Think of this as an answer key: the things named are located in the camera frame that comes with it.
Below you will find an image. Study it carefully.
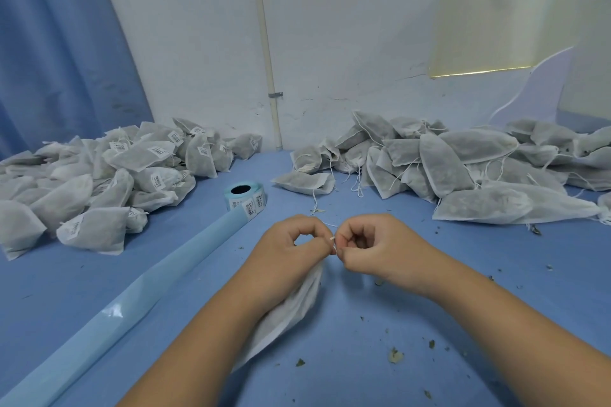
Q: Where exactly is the person's left hand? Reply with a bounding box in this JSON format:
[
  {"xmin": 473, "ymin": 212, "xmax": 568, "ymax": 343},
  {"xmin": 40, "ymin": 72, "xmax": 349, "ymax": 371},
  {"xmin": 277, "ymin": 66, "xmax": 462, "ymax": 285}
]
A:
[{"xmin": 232, "ymin": 215, "xmax": 336, "ymax": 319}]

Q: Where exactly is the person's right hand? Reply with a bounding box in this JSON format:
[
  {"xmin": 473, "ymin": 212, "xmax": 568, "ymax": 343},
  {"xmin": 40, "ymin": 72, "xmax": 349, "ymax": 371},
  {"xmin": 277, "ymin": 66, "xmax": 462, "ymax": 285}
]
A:
[{"xmin": 333, "ymin": 213, "xmax": 452, "ymax": 300}]

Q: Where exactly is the white sachet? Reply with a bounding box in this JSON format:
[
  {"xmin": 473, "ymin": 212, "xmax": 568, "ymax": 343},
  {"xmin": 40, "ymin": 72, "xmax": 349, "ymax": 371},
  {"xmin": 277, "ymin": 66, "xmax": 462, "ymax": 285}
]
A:
[{"xmin": 232, "ymin": 257, "xmax": 328, "ymax": 371}]

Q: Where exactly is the pile of unlabelled herb bags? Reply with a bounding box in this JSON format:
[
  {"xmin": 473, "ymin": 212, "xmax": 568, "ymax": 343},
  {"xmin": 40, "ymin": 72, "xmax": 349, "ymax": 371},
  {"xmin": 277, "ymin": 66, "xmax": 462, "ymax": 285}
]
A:
[{"xmin": 273, "ymin": 111, "xmax": 611, "ymax": 226}]

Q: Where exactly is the blue label roll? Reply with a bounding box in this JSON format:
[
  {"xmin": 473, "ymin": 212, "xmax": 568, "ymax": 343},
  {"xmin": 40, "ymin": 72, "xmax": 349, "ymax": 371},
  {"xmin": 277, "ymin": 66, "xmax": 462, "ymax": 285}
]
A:
[{"xmin": 0, "ymin": 181, "xmax": 269, "ymax": 407}]

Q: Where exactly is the pile of labelled herb bags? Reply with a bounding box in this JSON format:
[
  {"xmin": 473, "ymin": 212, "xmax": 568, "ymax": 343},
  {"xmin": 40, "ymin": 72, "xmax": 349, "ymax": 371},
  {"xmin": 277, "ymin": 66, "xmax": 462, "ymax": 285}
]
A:
[{"xmin": 0, "ymin": 118, "xmax": 263, "ymax": 262}]

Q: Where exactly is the person's left forearm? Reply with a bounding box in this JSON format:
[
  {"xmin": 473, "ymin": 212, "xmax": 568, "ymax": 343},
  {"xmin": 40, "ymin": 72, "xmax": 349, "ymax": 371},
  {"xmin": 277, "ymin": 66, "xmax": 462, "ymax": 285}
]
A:
[{"xmin": 119, "ymin": 289, "xmax": 280, "ymax": 407}]

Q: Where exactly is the person's right forearm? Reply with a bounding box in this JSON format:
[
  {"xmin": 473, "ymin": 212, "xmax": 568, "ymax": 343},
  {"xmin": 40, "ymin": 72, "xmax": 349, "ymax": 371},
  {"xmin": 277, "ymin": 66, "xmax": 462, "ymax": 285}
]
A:
[{"xmin": 425, "ymin": 261, "xmax": 611, "ymax": 407}]

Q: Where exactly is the white curved board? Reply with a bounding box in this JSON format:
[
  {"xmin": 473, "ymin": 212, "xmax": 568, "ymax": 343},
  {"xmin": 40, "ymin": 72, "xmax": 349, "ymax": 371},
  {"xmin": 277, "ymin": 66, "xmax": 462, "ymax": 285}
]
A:
[{"xmin": 488, "ymin": 47, "xmax": 576, "ymax": 129}]

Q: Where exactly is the large beige panel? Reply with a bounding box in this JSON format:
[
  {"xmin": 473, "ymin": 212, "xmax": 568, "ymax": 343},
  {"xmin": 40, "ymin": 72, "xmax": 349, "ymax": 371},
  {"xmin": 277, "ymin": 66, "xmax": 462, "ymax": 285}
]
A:
[{"xmin": 561, "ymin": 0, "xmax": 611, "ymax": 121}]

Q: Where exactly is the blue curtain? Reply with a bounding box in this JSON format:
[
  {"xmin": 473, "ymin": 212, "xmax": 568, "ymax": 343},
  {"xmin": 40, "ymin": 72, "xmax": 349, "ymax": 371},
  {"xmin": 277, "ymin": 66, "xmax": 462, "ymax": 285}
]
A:
[{"xmin": 0, "ymin": 0, "xmax": 155, "ymax": 161}]

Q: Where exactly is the white wall pipe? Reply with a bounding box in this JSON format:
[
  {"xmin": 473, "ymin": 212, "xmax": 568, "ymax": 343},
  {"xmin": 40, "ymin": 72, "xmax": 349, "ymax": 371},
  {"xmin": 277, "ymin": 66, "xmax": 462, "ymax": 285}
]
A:
[{"xmin": 248, "ymin": 0, "xmax": 284, "ymax": 151}]

